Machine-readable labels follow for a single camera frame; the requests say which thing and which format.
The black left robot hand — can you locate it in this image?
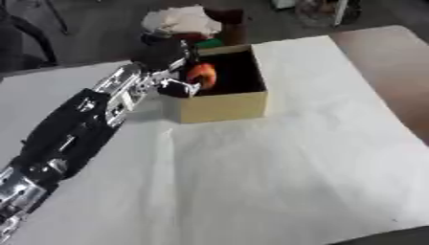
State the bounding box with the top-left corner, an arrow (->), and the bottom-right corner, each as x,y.
130,31 -> 205,99

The orange toy fruit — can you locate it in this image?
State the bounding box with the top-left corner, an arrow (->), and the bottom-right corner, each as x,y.
186,62 -> 218,91

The white crumpled cloth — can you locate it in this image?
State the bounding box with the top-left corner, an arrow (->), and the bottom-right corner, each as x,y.
139,5 -> 225,38

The green toy block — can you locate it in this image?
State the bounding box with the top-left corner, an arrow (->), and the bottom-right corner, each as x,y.
194,37 -> 225,50

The tan cardboard box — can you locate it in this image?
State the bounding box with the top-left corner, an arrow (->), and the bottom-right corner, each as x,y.
159,43 -> 270,124

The black chair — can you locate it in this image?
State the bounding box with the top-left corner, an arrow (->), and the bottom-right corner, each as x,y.
0,0 -> 71,75

